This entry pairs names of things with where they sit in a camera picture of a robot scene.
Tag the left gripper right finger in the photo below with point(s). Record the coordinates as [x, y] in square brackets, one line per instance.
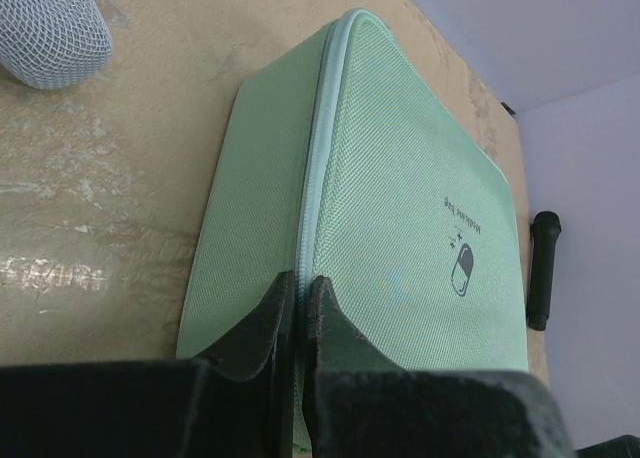
[358, 403]

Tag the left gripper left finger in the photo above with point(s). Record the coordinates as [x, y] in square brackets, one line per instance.
[233, 399]

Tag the mint green medicine case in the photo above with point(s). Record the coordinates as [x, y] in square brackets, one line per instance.
[339, 161]

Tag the black microphone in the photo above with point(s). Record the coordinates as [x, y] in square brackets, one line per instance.
[545, 231]

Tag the white microphone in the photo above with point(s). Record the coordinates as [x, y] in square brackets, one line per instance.
[53, 44]

